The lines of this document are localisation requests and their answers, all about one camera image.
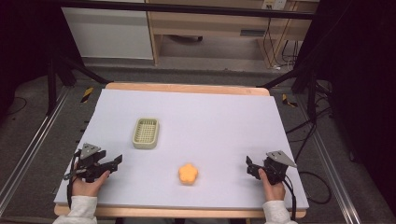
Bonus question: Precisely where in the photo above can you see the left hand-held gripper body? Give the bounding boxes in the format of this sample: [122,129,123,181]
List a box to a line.
[74,142,108,184]

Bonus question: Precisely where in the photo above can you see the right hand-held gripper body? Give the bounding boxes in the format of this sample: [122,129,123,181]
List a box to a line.
[262,149,298,187]

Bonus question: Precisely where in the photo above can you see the pale green soap dish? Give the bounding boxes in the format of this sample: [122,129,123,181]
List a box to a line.
[132,117,161,150]

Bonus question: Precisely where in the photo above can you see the orange flower-shaped soap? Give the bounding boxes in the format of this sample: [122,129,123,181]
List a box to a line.
[177,162,200,186]

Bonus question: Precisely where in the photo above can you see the person's right hand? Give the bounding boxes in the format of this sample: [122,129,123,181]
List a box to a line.
[258,167,287,203]

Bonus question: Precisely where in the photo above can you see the person's left hand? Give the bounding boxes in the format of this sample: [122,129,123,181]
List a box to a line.
[71,169,111,198]

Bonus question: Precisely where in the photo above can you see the white foam table mat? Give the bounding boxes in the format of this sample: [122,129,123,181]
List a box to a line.
[53,88,310,211]

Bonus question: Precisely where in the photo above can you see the yellow black floor tape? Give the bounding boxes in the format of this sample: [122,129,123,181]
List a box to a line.
[80,86,95,104]
[281,92,299,108]

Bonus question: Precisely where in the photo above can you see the black metal stand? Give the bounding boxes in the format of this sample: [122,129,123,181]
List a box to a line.
[257,61,333,123]
[46,55,112,117]

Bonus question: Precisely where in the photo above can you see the black curtain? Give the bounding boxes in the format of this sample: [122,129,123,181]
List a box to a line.
[294,0,396,217]
[0,0,84,118]

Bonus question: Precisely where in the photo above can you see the white cabinet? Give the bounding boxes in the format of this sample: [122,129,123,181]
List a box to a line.
[61,7,154,61]

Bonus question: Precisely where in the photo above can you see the light wooden desk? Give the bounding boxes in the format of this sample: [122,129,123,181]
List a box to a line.
[145,0,320,68]

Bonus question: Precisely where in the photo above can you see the white power strip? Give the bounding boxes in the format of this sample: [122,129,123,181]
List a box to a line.
[261,0,288,11]

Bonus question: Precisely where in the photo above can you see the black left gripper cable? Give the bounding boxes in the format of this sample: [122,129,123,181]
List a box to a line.
[64,150,82,210]

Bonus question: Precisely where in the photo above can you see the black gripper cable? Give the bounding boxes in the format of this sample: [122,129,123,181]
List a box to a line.
[281,174,298,221]
[64,150,82,210]

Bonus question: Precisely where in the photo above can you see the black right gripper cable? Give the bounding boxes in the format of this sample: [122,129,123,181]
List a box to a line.
[281,174,298,221]

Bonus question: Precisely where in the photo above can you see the black floor cable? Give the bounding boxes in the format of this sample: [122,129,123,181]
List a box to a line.
[5,96,28,117]
[285,105,333,205]

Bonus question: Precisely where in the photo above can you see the metal floor rail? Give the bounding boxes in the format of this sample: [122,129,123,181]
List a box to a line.
[0,86,73,217]
[295,92,363,224]

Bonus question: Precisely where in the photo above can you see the hanging desk cables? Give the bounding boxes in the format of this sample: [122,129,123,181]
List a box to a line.
[262,8,301,69]

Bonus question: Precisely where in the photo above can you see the black metal frame bar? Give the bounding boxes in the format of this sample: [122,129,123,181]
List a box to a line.
[55,0,316,21]

